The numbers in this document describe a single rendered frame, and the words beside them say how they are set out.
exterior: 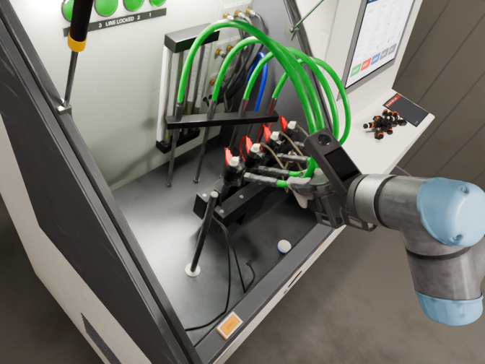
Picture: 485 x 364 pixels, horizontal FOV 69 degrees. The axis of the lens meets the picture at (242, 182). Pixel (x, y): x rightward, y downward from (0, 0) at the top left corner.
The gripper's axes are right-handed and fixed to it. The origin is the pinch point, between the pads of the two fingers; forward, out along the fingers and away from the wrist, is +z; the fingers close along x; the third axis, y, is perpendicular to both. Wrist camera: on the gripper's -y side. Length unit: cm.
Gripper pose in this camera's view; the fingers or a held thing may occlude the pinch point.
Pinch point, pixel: (296, 175)
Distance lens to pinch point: 71.6
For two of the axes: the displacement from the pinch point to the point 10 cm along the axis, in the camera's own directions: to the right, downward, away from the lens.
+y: 3.5, 9.1, 2.4
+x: 8.5, -4.1, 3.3
